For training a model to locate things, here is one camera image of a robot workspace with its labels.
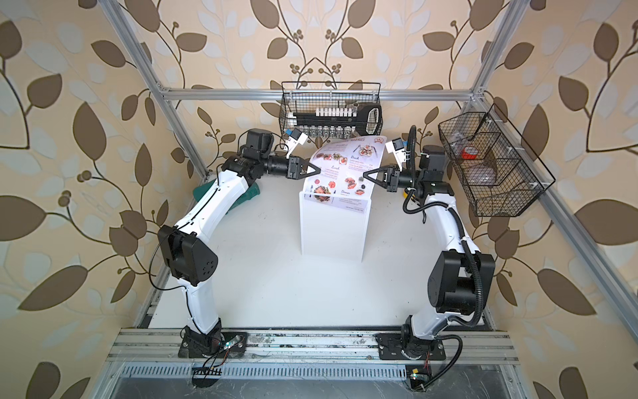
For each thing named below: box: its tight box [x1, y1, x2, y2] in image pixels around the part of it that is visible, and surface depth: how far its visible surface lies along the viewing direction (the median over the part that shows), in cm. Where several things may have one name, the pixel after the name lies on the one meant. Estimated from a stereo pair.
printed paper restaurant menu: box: [304, 135, 388, 213], surface depth 75 cm
